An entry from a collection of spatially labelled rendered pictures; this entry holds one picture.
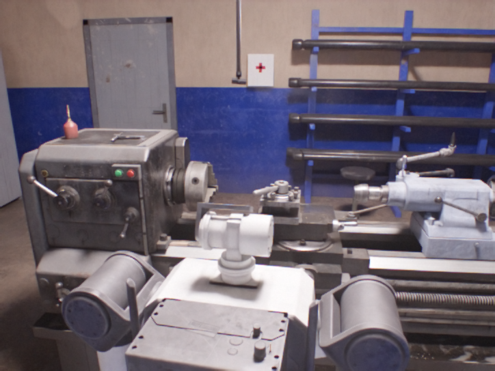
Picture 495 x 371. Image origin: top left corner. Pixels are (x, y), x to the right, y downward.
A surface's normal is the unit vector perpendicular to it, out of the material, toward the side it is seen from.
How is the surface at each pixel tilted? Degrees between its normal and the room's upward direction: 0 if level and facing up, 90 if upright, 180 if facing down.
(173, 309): 0
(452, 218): 66
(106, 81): 90
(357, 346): 90
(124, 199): 90
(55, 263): 32
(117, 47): 90
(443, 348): 0
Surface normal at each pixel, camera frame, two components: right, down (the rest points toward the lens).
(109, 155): -0.08, -0.45
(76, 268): -0.07, -0.64
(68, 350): -0.12, 0.31
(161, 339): 0.00, -0.95
